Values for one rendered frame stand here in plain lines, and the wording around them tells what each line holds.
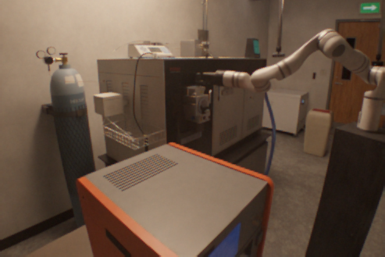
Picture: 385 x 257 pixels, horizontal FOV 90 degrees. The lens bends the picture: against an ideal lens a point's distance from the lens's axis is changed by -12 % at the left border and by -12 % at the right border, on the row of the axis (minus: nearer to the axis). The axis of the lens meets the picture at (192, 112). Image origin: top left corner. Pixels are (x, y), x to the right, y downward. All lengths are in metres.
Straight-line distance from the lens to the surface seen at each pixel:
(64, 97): 1.62
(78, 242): 1.10
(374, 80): 1.30
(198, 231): 0.46
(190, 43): 1.60
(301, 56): 0.95
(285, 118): 4.30
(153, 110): 1.11
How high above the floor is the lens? 1.45
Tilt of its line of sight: 15 degrees down
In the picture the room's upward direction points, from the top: straight up
